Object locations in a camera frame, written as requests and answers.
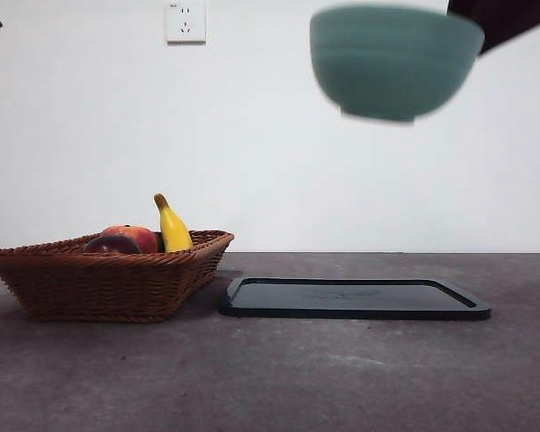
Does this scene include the dark rectangular tray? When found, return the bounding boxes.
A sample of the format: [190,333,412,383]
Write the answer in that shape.
[219,276,493,321]

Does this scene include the yellow banana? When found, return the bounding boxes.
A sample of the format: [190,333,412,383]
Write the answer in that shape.
[153,193,195,253]

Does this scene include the brown wicker basket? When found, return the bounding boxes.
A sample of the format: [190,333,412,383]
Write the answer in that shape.
[0,229,236,324]

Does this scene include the dark red plum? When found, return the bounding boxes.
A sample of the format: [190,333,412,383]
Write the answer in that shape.
[83,234,143,255]

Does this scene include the teal ribbed bowl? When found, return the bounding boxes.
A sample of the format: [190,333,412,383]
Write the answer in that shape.
[309,3,485,122]

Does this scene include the red orange peach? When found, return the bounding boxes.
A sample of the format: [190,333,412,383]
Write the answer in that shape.
[99,223,160,254]

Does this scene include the white wall socket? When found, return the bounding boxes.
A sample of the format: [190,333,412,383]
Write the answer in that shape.
[166,1,207,46]

